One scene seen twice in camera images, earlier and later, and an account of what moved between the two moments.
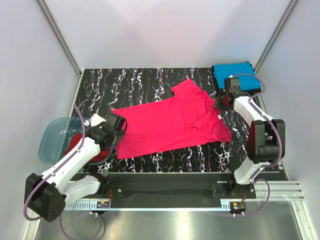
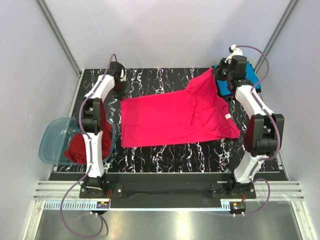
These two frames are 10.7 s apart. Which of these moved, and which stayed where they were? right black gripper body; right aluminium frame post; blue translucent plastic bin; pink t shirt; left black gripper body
Moved: pink t shirt; left black gripper body; right black gripper body
Stayed: right aluminium frame post; blue translucent plastic bin
